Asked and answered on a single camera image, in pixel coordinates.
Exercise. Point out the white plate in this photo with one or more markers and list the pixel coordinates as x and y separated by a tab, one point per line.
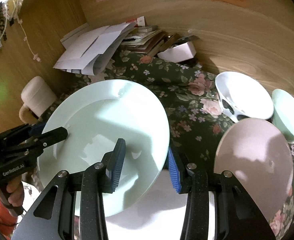
159	214

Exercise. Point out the small mint green bowl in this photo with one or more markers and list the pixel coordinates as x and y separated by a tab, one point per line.
283	117

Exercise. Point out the white paper stack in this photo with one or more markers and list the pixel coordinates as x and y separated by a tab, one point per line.
90	53

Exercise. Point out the stack of books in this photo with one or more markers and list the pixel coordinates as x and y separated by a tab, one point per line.
149	40

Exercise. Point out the orange left sleeve forearm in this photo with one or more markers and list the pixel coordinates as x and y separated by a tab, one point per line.
7	222

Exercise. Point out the patterned brown headband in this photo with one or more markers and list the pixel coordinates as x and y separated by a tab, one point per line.
3	22

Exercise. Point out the floral tablecloth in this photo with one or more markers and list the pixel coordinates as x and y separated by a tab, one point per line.
190	99

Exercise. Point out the mint green plate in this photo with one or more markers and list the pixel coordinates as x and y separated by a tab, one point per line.
95	117

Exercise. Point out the white charger with cable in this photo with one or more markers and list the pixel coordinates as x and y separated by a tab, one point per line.
12	14

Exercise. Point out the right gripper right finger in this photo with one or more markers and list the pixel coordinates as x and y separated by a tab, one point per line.
218	206

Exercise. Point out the pink bowl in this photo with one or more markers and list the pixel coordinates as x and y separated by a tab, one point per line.
258	154

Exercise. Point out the small white box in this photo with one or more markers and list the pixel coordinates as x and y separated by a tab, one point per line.
178	53

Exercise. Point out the white bowl black spots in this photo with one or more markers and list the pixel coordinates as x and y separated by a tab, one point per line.
241	97

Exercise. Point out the pink thermos mug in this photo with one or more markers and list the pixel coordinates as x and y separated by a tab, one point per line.
37	97

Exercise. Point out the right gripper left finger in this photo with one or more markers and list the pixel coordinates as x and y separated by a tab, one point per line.
52	214

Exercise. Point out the left hand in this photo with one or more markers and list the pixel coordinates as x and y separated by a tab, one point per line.
16	191

